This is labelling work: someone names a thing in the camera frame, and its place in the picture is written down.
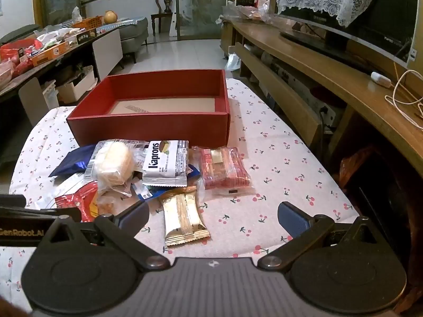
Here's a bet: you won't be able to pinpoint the white cable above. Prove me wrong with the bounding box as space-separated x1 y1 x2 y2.
384 62 423 124

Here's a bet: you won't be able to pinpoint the dark wooden chair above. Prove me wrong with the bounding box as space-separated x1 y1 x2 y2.
151 0 177 35

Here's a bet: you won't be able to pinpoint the red plastic bag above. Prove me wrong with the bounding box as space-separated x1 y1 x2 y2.
0 38 43 63

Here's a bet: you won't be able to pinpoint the red clear snack packet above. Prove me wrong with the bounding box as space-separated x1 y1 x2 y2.
193 147 256 199

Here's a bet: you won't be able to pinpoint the orange cardboard box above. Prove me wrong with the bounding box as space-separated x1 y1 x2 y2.
30 41 71 67

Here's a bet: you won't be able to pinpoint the clear plastic bags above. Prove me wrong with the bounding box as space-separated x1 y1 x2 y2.
220 3 275 24

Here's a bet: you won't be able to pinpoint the black snack box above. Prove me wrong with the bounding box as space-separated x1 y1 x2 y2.
64 28 97 49

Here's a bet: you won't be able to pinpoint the cherry print tablecloth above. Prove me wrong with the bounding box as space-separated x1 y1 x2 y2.
0 77 359 311

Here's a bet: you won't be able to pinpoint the curved television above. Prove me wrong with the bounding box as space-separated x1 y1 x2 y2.
269 0 420 73

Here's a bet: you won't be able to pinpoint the red cardboard box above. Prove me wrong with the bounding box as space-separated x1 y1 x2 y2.
67 69 231 148

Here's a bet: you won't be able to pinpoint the blue checkered cloth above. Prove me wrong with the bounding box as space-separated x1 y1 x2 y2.
96 16 146 30

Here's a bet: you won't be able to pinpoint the white storage box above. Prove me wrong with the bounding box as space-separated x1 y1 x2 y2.
56 69 98 104

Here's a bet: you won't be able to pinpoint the white power strip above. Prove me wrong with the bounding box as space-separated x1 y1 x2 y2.
309 101 337 124

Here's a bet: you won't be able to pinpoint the wooden television stand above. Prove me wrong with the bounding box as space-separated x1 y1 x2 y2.
220 16 423 304

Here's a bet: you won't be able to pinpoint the orange plastic basket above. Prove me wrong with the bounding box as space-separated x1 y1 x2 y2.
71 16 106 30

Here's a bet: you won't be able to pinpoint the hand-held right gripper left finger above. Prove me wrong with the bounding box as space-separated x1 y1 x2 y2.
40 201 171 269

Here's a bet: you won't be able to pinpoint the grey sofa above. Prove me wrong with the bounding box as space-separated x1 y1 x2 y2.
96 16 149 64

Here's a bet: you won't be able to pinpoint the white plastic bin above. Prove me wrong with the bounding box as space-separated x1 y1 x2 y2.
41 79 60 111

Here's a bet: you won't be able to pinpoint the gold snack packet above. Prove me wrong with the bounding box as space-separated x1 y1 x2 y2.
159 187 211 246

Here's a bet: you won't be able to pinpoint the dark coffee table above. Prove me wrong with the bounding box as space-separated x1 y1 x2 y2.
0 28 123 126

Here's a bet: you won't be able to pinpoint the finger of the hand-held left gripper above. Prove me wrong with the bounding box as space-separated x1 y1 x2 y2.
0 206 82 222
0 194 27 208

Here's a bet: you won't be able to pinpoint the small blue white snack packet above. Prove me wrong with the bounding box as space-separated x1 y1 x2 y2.
130 165 200 202

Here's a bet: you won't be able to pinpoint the white power adapter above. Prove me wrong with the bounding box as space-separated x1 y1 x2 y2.
370 71 392 89

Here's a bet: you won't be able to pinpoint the orange plastic bag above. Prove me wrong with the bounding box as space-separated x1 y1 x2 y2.
340 148 374 189

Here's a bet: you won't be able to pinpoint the white black-print snack packet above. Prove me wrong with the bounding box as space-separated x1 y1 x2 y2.
141 140 190 186

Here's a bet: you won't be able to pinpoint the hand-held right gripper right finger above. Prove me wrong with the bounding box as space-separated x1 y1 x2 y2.
258 201 385 269

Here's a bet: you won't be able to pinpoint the white plastic bag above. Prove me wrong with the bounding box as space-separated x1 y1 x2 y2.
226 53 242 72

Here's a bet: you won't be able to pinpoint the clear packet with yellow cake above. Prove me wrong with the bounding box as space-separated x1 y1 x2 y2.
84 139 149 197

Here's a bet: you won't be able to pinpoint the white and red snack packet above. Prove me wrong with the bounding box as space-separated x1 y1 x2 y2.
40 173 100 223

